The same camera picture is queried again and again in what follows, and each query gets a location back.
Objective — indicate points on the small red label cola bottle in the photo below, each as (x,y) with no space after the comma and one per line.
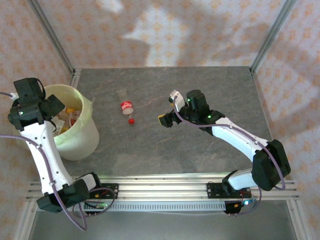
(126,106)

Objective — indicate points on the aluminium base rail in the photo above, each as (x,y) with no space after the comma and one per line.
(162,190)

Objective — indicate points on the orange label soda bottle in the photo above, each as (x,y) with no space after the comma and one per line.
(73,120)

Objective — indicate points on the small controller board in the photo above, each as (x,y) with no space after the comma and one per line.
(98,206)
(243,203)

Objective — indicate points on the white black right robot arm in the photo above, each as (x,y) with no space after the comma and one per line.
(240,142)

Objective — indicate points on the aluminium frame post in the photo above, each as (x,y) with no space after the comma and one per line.
(273,32)
(50,32)

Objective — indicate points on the pale yellow bin liner bag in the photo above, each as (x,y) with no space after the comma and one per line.
(88,106)

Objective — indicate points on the cream plastic waste bin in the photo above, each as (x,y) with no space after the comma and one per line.
(80,145)

